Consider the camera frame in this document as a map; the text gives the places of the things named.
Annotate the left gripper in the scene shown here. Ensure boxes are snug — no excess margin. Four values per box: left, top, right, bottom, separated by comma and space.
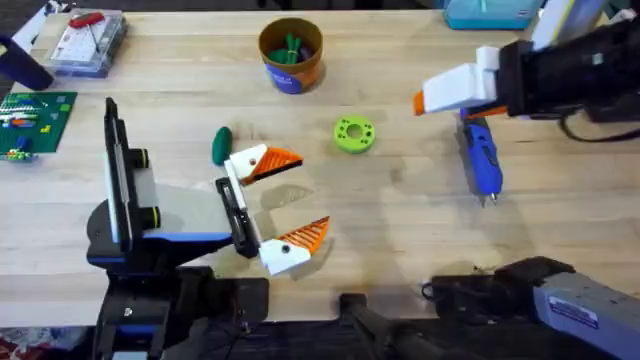
130, 143, 331, 277

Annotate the blue electric screwdriver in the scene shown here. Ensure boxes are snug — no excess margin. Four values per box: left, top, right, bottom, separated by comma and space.
455, 113, 504, 207

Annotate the green vegetable toy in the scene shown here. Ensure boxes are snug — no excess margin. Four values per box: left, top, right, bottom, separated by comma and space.
210, 125, 235, 167

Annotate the teal box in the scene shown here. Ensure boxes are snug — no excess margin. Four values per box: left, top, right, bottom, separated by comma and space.
443, 0, 545, 31

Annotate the green disc with holes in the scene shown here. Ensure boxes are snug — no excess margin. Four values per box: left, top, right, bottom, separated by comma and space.
333, 115, 377, 155

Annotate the black upright flat plate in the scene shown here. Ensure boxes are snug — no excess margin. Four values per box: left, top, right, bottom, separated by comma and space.
103, 97, 134, 252

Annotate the clear box with red tool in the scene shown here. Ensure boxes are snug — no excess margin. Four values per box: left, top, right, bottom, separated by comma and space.
46, 8, 127, 80

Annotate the green board with blocks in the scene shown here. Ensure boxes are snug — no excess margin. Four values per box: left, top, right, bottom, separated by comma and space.
0, 90, 79, 163

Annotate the black cable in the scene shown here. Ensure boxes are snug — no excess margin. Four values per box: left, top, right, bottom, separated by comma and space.
558, 112, 640, 145

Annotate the dark blue handle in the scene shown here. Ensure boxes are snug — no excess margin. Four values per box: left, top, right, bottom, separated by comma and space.
0, 34, 56, 92

